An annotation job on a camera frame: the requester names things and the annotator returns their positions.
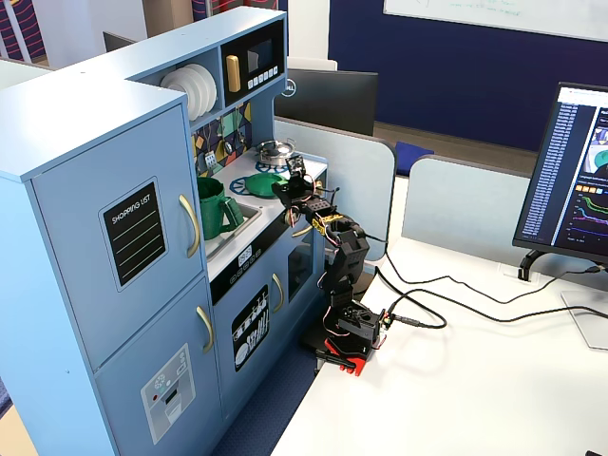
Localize red robot base mount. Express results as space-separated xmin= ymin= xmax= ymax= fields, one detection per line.
xmin=314 ymin=333 xmax=382 ymax=378

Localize green container with handle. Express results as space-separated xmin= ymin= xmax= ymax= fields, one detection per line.
xmin=196 ymin=176 xmax=246 ymax=241

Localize white box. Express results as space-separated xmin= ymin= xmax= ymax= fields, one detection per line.
xmin=285 ymin=55 xmax=340 ymax=73

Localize blue door with dispenser print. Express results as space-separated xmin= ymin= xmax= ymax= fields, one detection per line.
xmin=93 ymin=275 xmax=225 ymax=456

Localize blue dishwasher door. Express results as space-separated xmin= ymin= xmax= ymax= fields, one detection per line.
xmin=213 ymin=258 xmax=287 ymax=420

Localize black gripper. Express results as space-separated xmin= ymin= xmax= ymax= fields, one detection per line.
xmin=271 ymin=171 xmax=318 ymax=209

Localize grey desk divider panel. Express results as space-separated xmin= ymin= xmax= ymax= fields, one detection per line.
xmin=272 ymin=115 xmax=398 ymax=263
xmin=400 ymin=155 xmax=541 ymax=256

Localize blue toy kitchen cabinet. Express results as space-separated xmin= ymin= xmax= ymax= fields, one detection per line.
xmin=0 ymin=7 xmax=331 ymax=456

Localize gold dishwasher door handle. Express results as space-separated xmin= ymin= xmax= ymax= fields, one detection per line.
xmin=271 ymin=272 xmax=285 ymax=315

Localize dark monitor behind kitchen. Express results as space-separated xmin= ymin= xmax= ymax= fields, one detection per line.
xmin=102 ymin=30 xmax=137 ymax=54

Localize black toy microwave door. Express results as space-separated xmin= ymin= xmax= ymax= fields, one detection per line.
xmin=219 ymin=22 xmax=287 ymax=108

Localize monitor with lit screen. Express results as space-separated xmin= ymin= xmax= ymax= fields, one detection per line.
xmin=511 ymin=81 xmax=608 ymax=264

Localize white toy plate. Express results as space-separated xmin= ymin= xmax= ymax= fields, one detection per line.
xmin=159 ymin=69 xmax=196 ymax=96
xmin=187 ymin=63 xmax=219 ymax=121
xmin=171 ymin=65 xmax=209 ymax=115

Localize black Dell monitor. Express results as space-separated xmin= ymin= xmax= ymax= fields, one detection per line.
xmin=274 ymin=67 xmax=380 ymax=138

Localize white desk cable grommet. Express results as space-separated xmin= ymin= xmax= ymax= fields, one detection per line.
xmin=497 ymin=262 xmax=537 ymax=285

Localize black cable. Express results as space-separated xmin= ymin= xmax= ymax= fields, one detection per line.
xmin=387 ymin=283 xmax=608 ymax=331
xmin=359 ymin=230 xmax=608 ymax=305

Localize clear flat stand base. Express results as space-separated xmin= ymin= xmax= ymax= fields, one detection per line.
xmin=560 ymin=289 xmax=608 ymax=353

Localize grey toy sink basin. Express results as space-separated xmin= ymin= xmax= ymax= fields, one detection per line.
xmin=203 ymin=200 xmax=265 ymax=260

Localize white wall whiteboard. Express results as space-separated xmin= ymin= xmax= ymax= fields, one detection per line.
xmin=382 ymin=0 xmax=608 ymax=44

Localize steel pot lid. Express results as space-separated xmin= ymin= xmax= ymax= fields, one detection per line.
xmin=256 ymin=138 xmax=295 ymax=157

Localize blue door with shopping list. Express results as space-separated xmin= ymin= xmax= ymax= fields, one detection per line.
xmin=29 ymin=104 xmax=209 ymax=372

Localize gold microwave door handle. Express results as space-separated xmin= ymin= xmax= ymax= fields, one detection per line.
xmin=224 ymin=54 xmax=241 ymax=93

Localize steel toy pot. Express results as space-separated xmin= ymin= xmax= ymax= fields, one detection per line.
xmin=257 ymin=145 xmax=298 ymax=168

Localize steel slotted spatula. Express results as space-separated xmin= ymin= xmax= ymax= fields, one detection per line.
xmin=203 ymin=136 xmax=221 ymax=175

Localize blue oven door with window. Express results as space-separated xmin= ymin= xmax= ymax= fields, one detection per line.
xmin=283 ymin=227 xmax=329 ymax=308

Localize green round lid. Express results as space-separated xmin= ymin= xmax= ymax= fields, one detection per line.
xmin=242 ymin=171 xmax=290 ymax=200

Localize black monitor stand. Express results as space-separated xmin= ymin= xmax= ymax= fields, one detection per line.
xmin=517 ymin=248 xmax=548 ymax=283

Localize gold curved door handle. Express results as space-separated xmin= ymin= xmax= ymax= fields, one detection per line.
xmin=178 ymin=193 xmax=201 ymax=259
xmin=195 ymin=305 xmax=216 ymax=355

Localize small controller circuit board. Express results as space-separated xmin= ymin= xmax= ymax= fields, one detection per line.
xmin=376 ymin=308 xmax=396 ymax=336

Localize black shopping list board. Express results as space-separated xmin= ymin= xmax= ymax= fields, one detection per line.
xmin=98 ymin=176 xmax=170 ymax=294

